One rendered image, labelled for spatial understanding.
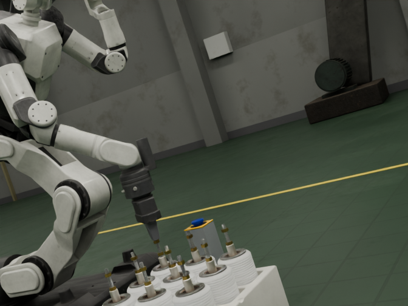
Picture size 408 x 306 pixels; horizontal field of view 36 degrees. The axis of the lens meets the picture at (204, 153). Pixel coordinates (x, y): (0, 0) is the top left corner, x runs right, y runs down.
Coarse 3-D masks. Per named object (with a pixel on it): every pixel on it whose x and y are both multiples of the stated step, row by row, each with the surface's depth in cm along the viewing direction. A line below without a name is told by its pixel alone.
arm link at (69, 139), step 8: (56, 120) 176; (32, 128) 174; (40, 128) 173; (48, 128) 173; (56, 128) 174; (64, 128) 175; (72, 128) 176; (32, 136) 180; (40, 136) 173; (48, 136) 173; (56, 136) 173; (64, 136) 174; (72, 136) 174; (80, 136) 175; (88, 136) 176; (48, 144) 176; (56, 144) 174; (64, 144) 174; (72, 144) 174; (80, 144) 174; (88, 144) 175; (80, 152) 176; (88, 152) 176
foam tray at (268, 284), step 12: (264, 276) 166; (276, 276) 171; (240, 288) 163; (252, 288) 159; (264, 288) 164; (276, 288) 169; (240, 300) 154; (252, 300) 157; (264, 300) 162; (276, 300) 168
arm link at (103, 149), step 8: (96, 136) 177; (96, 144) 174; (104, 144) 173; (112, 144) 173; (120, 144) 173; (128, 144) 174; (96, 152) 174; (104, 152) 173; (112, 152) 173; (120, 152) 173; (128, 152) 174; (136, 152) 174; (104, 160) 173; (112, 160) 173; (120, 160) 173; (128, 160) 174; (136, 160) 174
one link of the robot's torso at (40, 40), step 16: (0, 16) 202; (16, 16) 207; (16, 32) 191; (32, 32) 193; (48, 32) 203; (32, 48) 192; (48, 48) 198; (32, 64) 194; (48, 64) 202; (32, 80) 199; (48, 80) 210; (0, 96) 200; (0, 112) 204
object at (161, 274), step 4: (176, 264) 180; (168, 268) 178; (180, 268) 180; (152, 272) 180; (156, 272) 179; (160, 272) 178; (164, 272) 177; (168, 272) 177; (156, 276) 178; (160, 276) 178; (164, 276) 177; (160, 280) 178
